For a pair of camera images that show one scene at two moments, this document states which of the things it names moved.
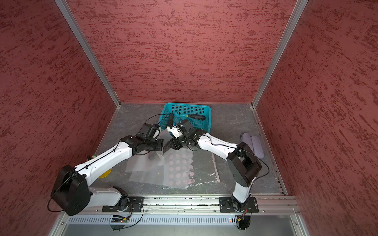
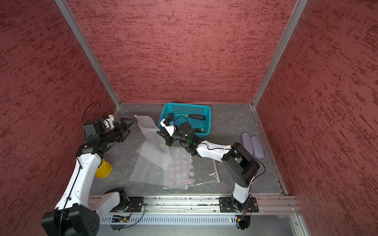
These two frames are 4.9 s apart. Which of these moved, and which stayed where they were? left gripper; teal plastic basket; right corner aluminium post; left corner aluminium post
Moved: left gripper
Stayed: left corner aluminium post; teal plastic basket; right corner aluminium post
